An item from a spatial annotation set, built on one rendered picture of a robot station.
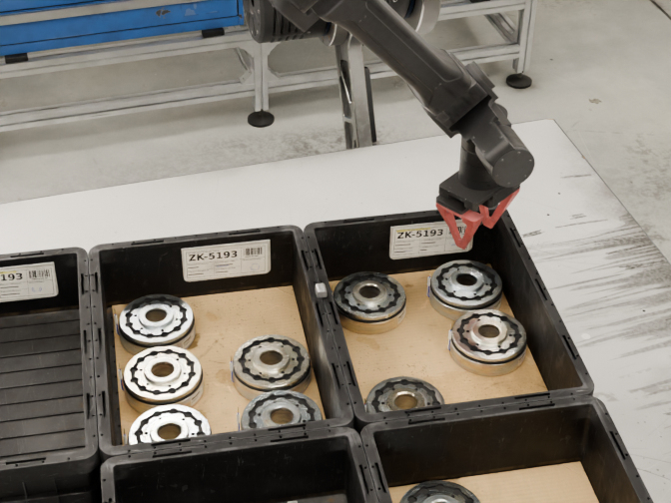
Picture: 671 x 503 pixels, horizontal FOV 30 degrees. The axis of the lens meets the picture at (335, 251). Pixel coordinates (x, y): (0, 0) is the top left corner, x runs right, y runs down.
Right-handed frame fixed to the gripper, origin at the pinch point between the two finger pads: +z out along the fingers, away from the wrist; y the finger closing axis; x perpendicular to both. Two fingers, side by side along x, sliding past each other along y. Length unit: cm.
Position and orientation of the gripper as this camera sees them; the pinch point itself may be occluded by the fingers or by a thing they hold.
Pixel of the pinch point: (474, 232)
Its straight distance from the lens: 174.6
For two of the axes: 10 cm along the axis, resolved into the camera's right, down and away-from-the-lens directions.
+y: 6.6, -4.6, 5.9
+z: 0.0, 7.8, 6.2
